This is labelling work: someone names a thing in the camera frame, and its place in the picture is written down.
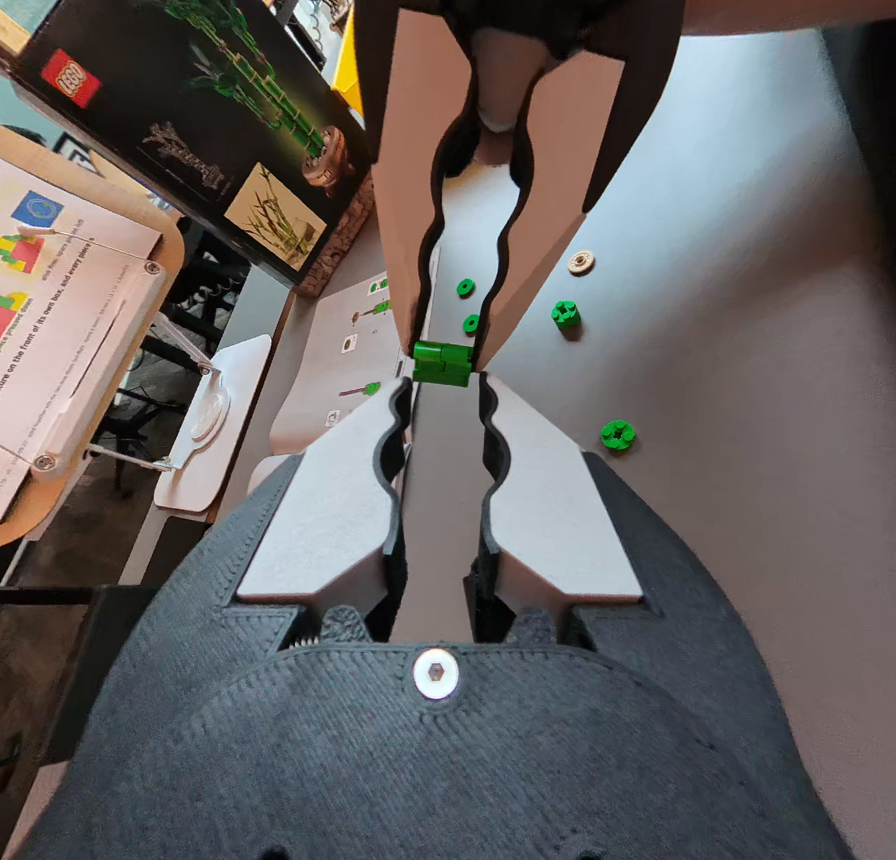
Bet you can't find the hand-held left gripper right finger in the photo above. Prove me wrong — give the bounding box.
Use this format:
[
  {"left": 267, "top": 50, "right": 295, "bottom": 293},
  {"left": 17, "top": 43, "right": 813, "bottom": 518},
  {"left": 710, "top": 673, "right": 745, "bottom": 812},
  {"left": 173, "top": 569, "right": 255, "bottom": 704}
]
[{"left": 463, "top": 372, "right": 646, "bottom": 643}]

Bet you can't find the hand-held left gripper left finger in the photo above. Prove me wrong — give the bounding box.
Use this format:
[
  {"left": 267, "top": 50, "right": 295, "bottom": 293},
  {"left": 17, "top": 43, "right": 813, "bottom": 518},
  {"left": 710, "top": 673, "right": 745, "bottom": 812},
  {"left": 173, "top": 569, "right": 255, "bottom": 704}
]
[{"left": 235, "top": 376, "right": 415, "bottom": 643}]

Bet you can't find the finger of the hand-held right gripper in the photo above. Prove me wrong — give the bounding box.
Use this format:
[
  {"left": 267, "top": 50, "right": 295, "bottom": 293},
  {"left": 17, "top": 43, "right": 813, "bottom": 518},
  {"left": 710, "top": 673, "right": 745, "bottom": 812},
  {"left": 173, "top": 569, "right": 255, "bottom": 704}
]
[
  {"left": 370, "top": 7, "right": 478, "bottom": 357},
  {"left": 478, "top": 52, "right": 627, "bottom": 372}
]

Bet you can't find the green round brick cylinder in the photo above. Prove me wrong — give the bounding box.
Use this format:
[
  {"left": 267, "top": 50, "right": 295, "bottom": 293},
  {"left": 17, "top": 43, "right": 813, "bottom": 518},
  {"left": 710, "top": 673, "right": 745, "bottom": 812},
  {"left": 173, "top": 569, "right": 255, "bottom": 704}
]
[{"left": 412, "top": 340, "right": 474, "bottom": 389}]

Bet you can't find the grey desk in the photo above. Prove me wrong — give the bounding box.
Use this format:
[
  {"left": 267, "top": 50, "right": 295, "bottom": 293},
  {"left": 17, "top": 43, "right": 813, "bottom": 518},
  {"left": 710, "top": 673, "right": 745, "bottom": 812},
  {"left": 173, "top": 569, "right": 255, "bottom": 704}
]
[{"left": 119, "top": 30, "right": 896, "bottom": 860}]

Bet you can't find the yellow plastic bin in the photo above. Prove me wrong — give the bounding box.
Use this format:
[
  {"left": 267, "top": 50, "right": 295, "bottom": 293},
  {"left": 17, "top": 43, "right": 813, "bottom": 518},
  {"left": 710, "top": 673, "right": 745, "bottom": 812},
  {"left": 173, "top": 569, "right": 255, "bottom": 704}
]
[{"left": 330, "top": 6, "right": 365, "bottom": 115}]

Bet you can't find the open instruction booklet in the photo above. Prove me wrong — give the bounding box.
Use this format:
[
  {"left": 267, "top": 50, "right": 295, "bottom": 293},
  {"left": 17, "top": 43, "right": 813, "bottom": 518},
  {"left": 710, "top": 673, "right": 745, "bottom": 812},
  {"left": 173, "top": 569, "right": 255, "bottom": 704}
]
[{"left": 268, "top": 247, "right": 442, "bottom": 455}]

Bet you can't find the wooden document stand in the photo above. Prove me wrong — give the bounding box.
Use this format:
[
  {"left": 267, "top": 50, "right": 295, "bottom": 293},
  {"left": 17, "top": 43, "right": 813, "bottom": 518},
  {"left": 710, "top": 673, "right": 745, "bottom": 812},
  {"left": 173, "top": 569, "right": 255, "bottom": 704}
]
[{"left": 0, "top": 125, "right": 273, "bottom": 546}]

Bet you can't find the black brick set box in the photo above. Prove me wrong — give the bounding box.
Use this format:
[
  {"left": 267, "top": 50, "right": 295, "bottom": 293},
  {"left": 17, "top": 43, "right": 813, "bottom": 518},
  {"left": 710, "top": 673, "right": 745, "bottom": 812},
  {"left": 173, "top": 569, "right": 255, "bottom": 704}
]
[{"left": 0, "top": 0, "right": 375, "bottom": 297}]

